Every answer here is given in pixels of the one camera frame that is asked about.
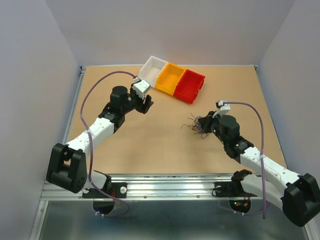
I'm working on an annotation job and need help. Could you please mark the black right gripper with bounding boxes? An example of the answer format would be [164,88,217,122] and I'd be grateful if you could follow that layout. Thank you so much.
[197,110,228,145]

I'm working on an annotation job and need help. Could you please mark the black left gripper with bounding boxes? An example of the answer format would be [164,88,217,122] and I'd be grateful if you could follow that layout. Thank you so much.
[122,83,154,115]

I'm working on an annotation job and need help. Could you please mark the purple blue wire bundle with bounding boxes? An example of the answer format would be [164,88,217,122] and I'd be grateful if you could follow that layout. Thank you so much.
[180,112,212,140]

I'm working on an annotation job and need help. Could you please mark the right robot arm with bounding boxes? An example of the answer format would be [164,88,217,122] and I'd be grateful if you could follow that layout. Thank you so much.
[198,111,320,227]

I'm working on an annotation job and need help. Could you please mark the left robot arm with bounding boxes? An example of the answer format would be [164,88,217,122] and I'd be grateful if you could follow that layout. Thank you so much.
[46,80,153,197]

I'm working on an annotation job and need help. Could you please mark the white plastic bin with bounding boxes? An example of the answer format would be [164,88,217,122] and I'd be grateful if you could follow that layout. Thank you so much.
[138,55,169,88]

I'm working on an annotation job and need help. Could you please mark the yellow plastic bin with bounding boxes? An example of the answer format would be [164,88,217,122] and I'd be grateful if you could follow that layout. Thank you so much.
[155,62,187,96]

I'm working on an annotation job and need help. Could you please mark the red plastic bin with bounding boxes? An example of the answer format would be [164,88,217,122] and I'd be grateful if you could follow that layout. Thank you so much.
[173,69,205,104]

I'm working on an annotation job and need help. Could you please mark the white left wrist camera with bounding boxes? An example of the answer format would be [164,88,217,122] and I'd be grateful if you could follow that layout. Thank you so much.
[131,77,152,99]

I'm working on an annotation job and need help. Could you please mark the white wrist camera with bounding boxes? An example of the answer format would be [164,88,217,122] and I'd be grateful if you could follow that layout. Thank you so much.
[212,100,231,118]
[131,77,152,99]

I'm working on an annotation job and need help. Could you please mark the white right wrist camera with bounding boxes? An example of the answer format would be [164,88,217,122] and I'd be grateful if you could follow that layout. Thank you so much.
[212,100,231,118]

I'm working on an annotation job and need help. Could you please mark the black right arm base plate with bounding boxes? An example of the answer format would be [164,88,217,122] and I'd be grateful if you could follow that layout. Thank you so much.
[211,181,249,198]

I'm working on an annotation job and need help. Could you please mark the aluminium mounting rail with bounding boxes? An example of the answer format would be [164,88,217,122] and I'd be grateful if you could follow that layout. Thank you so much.
[39,173,308,201]

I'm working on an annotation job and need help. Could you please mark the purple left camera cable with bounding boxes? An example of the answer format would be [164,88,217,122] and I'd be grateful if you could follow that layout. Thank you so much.
[79,70,140,218]

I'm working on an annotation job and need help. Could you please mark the purple camera cable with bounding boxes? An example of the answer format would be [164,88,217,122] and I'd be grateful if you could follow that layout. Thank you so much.
[79,70,140,218]
[224,100,272,220]

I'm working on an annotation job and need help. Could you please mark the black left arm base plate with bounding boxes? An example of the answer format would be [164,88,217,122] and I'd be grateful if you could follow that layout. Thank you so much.
[82,181,128,199]

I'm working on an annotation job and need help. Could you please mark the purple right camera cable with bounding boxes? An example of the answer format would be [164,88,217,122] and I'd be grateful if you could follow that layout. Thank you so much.
[224,100,272,220]

